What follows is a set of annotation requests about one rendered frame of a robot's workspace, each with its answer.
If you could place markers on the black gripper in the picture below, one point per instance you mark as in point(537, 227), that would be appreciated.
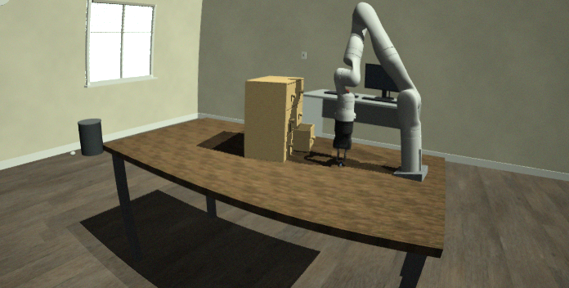
point(343, 128)

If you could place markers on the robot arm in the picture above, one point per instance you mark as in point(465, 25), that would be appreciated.
point(408, 101)

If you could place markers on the tan wooden chest of drawers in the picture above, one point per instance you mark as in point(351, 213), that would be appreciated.
point(264, 118)

